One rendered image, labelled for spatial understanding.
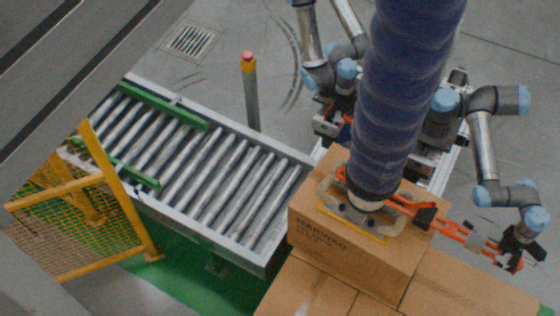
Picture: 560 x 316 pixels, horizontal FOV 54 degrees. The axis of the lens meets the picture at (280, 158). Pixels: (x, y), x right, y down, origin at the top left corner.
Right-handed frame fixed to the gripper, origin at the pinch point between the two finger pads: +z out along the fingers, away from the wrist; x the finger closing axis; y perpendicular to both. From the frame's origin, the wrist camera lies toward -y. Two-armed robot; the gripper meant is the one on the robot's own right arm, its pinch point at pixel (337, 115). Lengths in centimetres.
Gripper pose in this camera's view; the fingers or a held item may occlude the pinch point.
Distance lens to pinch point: 251.0
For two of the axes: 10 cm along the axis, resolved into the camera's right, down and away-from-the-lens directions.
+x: 5.3, -7.2, 4.5
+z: 0.2, 5.4, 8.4
